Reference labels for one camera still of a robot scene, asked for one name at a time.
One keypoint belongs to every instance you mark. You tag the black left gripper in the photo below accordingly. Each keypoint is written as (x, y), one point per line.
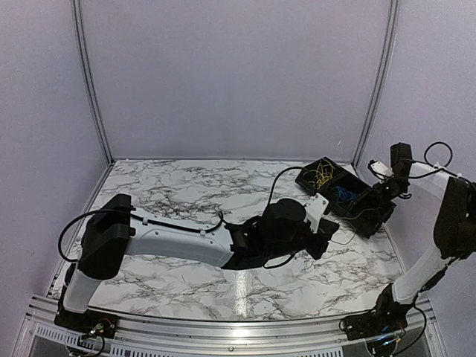
(327, 228)

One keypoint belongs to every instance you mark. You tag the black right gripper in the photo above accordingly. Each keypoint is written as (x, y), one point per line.
(381, 196)

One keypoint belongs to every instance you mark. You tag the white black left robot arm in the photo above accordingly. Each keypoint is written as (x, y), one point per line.
(119, 229)

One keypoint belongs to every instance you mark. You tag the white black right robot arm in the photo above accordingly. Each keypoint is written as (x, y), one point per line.
(452, 235)

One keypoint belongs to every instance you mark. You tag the black compartment tray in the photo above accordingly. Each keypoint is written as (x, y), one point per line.
(349, 197)

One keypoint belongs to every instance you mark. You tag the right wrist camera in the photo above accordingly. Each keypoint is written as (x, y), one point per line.
(379, 170)

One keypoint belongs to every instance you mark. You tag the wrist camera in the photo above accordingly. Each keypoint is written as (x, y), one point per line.
(314, 211)
(379, 170)

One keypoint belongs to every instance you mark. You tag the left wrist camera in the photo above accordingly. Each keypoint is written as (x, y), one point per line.
(314, 211)

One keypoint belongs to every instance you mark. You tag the aluminium front table frame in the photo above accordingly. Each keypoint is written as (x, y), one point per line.
(140, 335)

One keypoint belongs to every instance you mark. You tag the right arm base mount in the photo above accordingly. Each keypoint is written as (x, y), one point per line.
(375, 321)

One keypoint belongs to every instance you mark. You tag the aluminium right corner post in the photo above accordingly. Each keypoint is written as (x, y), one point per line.
(379, 83)

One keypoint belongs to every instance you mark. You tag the aluminium corner post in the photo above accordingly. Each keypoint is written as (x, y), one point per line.
(91, 93)
(379, 83)

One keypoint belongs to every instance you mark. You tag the aluminium left corner post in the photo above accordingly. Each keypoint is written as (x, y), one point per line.
(91, 93)

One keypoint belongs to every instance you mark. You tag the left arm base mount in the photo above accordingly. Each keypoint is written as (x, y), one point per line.
(89, 324)

